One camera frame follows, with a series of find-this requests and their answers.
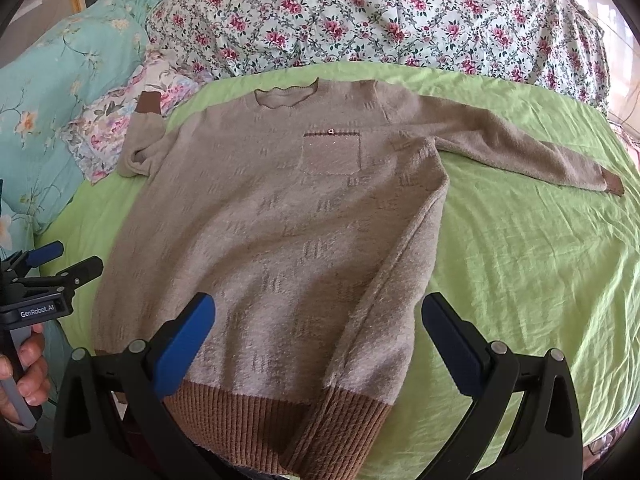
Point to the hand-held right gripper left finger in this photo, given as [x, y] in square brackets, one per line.
[181, 340]

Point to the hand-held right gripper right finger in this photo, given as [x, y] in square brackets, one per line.
[454, 340]

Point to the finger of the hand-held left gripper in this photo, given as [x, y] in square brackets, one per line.
[47, 252]
[80, 272]

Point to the beige knit sweater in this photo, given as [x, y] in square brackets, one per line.
[280, 240]

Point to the person's left hand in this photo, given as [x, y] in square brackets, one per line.
[30, 365]

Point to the green bed sheet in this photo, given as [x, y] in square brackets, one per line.
[525, 270]

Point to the teal floral pillow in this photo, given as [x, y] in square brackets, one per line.
[55, 100]

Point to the pastel floral pillow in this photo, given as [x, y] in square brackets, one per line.
[125, 105]

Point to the pink floral quilt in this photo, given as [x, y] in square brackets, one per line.
[400, 15]

